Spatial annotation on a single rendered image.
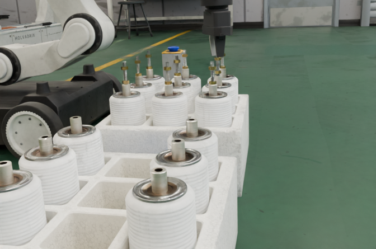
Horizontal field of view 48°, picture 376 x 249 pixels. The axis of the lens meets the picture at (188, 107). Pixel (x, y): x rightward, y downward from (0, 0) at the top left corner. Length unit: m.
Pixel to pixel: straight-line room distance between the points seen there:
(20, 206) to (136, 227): 0.18
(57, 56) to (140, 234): 1.05
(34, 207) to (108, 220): 0.12
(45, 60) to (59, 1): 0.21
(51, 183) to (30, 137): 0.70
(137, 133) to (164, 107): 0.10
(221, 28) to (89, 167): 0.52
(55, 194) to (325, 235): 0.57
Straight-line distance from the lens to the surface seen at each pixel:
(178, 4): 6.37
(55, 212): 0.74
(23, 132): 1.45
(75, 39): 1.49
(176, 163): 0.67
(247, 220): 1.02
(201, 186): 0.68
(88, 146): 0.85
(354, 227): 1.03
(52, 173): 0.75
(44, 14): 4.78
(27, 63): 1.65
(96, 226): 0.72
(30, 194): 0.66
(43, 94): 1.47
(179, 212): 0.56
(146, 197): 0.57
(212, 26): 1.17
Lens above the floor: 0.51
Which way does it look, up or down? 15 degrees down
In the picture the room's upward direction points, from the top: 2 degrees counter-clockwise
